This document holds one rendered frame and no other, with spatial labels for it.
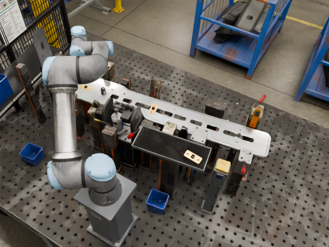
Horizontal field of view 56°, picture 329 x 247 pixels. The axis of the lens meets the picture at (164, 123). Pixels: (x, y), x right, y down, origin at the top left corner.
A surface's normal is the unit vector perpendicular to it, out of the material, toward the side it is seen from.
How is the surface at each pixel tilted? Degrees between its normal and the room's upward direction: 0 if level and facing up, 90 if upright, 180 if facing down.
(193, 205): 0
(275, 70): 0
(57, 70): 41
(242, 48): 0
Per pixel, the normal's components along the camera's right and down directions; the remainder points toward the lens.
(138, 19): 0.04, -0.64
